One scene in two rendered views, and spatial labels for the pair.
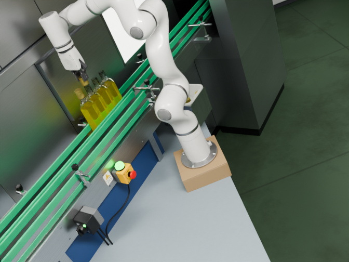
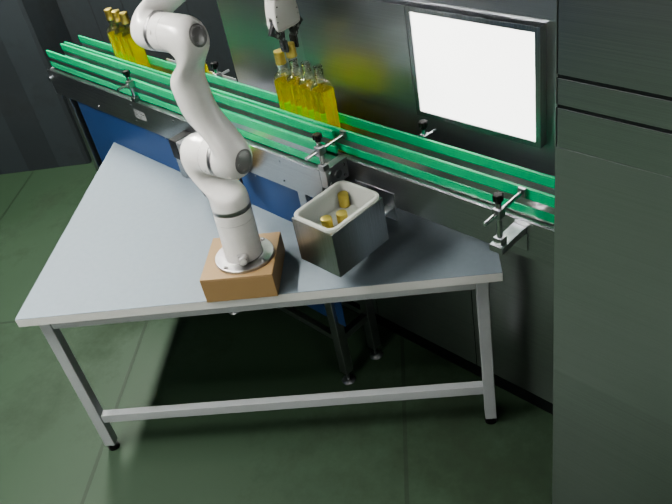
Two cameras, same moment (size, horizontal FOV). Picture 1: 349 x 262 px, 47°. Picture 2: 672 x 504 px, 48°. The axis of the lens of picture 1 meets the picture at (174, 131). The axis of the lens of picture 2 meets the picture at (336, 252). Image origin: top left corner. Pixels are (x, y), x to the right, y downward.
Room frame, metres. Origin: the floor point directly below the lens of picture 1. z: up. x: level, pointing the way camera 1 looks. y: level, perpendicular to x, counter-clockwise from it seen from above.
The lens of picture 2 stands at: (2.07, -1.97, 2.25)
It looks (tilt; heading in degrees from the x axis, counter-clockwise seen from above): 37 degrees down; 97
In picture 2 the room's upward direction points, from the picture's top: 12 degrees counter-clockwise
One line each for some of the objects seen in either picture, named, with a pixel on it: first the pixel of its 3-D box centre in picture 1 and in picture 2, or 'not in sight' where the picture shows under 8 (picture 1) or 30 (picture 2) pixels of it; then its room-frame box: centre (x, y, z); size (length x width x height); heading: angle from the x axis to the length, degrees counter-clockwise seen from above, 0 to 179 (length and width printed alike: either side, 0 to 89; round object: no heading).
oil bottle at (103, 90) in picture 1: (107, 103); (313, 107); (1.81, 0.25, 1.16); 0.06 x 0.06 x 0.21; 46
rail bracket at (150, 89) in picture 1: (146, 90); (325, 148); (1.85, 0.05, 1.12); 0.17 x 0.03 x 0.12; 46
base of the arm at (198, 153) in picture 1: (192, 141); (238, 232); (1.54, -0.06, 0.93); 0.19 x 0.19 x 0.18
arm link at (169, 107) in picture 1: (175, 112); (214, 171); (1.51, -0.04, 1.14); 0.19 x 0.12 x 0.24; 146
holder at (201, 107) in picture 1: (180, 106); (347, 224); (1.88, -0.08, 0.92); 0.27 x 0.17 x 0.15; 46
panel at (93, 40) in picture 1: (108, 43); (408, 59); (2.13, 0.14, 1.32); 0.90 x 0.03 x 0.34; 136
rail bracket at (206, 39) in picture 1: (202, 33); (505, 225); (2.31, -0.40, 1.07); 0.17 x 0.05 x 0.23; 46
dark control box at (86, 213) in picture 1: (89, 220); (185, 146); (1.28, 0.49, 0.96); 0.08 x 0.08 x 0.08; 46
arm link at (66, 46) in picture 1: (63, 44); not in sight; (1.77, 0.30, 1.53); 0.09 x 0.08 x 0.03; 46
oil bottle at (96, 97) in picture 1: (100, 110); (302, 103); (1.77, 0.30, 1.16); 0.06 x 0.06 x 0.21; 46
